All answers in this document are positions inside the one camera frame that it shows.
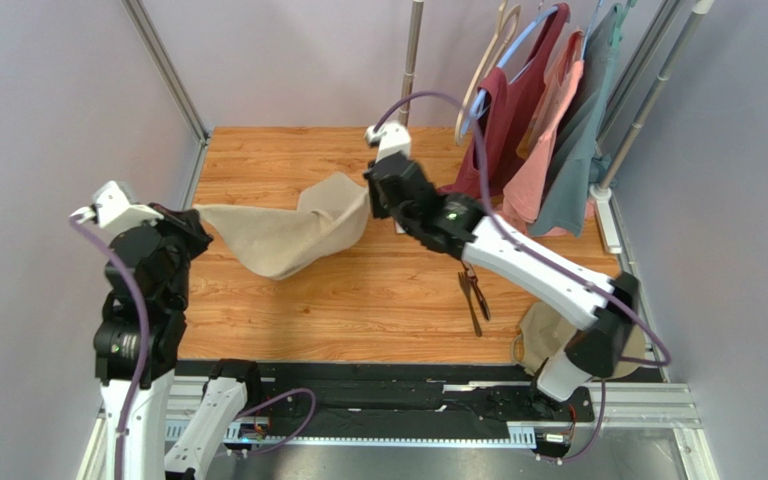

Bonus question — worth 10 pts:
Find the right white rack foot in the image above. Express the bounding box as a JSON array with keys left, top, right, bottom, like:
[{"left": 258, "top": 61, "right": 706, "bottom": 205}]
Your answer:
[{"left": 589, "top": 185, "right": 623, "bottom": 255}]

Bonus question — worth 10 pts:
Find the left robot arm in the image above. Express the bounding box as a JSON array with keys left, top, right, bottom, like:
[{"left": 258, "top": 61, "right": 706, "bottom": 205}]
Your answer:
[{"left": 93, "top": 203, "right": 262, "bottom": 479}]

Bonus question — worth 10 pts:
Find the rack pole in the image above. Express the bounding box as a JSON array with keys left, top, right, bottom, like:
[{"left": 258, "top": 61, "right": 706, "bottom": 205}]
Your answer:
[
  {"left": 401, "top": 0, "right": 425, "bottom": 98},
  {"left": 597, "top": 0, "right": 715, "bottom": 193}
]

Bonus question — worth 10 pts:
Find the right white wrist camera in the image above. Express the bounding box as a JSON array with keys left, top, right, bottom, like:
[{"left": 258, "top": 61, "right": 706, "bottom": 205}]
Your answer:
[{"left": 364, "top": 121, "right": 412, "bottom": 162}]

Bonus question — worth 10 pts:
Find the aluminium frame rail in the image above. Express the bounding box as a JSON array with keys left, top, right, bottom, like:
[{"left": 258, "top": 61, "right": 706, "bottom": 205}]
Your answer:
[{"left": 82, "top": 361, "right": 719, "bottom": 479}]

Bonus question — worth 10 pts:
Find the left aluminium corner post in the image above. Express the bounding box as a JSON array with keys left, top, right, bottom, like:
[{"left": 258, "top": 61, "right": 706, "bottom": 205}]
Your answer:
[{"left": 122, "top": 0, "right": 210, "bottom": 145}]

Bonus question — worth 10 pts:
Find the beige wooden hanger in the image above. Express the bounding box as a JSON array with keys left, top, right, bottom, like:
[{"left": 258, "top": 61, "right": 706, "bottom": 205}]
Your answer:
[{"left": 453, "top": 0, "right": 521, "bottom": 146}]

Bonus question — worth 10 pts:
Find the right aluminium corner post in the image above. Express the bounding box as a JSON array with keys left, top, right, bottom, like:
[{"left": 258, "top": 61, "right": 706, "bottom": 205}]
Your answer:
[{"left": 598, "top": 0, "right": 683, "bottom": 151}]

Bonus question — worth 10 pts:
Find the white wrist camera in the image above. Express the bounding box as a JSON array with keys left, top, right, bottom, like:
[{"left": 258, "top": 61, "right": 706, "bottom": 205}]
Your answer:
[
  {"left": 71, "top": 181, "right": 164, "bottom": 235},
  {"left": 364, "top": 121, "right": 412, "bottom": 162}
]

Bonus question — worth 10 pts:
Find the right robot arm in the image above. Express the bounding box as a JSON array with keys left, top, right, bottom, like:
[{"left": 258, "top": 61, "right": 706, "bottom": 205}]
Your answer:
[{"left": 363, "top": 152, "right": 639, "bottom": 402}]

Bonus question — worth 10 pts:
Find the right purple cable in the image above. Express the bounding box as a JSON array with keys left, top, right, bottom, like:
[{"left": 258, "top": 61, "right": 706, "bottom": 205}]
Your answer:
[{"left": 371, "top": 91, "right": 673, "bottom": 465}]

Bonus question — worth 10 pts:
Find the left rack pole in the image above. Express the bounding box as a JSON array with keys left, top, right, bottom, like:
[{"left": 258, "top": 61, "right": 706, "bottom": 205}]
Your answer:
[{"left": 401, "top": 0, "right": 425, "bottom": 98}]

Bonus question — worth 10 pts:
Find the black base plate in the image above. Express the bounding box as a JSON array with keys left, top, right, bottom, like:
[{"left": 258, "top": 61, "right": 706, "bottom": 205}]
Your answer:
[{"left": 170, "top": 361, "right": 665, "bottom": 442}]

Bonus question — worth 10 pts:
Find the beige baseball cap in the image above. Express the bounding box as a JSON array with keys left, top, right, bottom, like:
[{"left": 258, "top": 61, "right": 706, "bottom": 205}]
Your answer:
[{"left": 509, "top": 301, "right": 646, "bottom": 379}]

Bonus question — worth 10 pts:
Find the blue hanger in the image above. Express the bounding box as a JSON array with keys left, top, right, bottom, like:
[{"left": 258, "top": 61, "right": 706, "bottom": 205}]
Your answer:
[{"left": 466, "top": 6, "right": 558, "bottom": 128}]

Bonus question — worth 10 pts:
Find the maroon tank top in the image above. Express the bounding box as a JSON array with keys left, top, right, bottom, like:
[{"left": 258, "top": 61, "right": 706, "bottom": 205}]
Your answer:
[{"left": 471, "top": 3, "right": 570, "bottom": 197}]

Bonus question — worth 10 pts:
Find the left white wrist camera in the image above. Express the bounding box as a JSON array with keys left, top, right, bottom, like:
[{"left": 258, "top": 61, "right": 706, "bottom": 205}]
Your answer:
[{"left": 71, "top": 181, "right": 164, "bottom": 235}]

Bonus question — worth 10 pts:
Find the aluminium corner post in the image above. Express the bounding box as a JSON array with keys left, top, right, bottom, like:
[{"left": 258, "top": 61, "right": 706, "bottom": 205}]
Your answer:
[
  {"left": 598, "top": 0, "right": 683, "bottom": 151},
  {"left": 122, "top": 0, "right": 210, "bottom": 145}
]

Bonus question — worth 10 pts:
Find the beige cloth napkin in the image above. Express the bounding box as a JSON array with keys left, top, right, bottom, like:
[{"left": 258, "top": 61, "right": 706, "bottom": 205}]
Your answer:
[{"left": 195, "top": 172, "right": 370, "bottom": 280}]

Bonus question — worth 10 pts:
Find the pink shirt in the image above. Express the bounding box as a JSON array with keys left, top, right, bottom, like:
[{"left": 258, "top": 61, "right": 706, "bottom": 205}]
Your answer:
[{"left": 497, "top": 30, "right": 592, "bottom": 233}]

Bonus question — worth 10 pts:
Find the right rack pole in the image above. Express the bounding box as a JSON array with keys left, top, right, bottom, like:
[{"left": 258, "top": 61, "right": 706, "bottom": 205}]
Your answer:
[{"left": 597, "top": 0, "right": 715, "bottom": 193}]

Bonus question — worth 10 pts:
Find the teal shirt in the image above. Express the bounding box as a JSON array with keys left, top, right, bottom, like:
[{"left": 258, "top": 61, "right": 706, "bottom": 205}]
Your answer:
[{"left": 527, "top": 3, "right": 626, "bottom": 237}]

